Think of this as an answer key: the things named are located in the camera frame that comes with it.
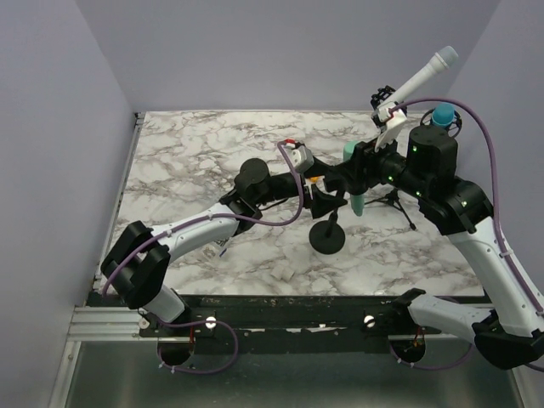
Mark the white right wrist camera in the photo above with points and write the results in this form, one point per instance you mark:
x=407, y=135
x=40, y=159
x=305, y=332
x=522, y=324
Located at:
x=389, y=121

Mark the black shock-mount stand round base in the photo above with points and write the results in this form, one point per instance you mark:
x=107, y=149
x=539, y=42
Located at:
x=380, y=96

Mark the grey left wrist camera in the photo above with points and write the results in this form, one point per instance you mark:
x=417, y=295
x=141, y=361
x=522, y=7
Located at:
x=300, y=155

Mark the small white plastic fitting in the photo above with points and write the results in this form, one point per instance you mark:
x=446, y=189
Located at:
x=282, y=272

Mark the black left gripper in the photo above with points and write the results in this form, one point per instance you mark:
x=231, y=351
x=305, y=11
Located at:
x=320, y=202

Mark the blue microphone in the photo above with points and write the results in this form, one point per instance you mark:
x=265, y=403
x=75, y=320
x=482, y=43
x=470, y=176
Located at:
x=443, y=115

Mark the black shock-mount tripod stand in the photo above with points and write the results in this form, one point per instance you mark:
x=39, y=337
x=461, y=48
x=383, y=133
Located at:
x=392, y=198

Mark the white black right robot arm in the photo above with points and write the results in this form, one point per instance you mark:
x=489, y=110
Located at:
x=510, y=333

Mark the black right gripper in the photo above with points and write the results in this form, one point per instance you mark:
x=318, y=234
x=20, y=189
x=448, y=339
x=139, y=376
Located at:
x=365, y=155

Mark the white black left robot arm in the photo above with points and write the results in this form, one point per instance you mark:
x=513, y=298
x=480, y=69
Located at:
x=137, y=263

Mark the white microphone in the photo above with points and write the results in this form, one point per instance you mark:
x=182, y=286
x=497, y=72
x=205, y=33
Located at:
x=439, y=62

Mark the mint green microphone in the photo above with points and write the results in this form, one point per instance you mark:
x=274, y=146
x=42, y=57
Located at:
x=357, y=202

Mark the black round-base microphone stand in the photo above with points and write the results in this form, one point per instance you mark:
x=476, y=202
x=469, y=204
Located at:
x=327, y=237

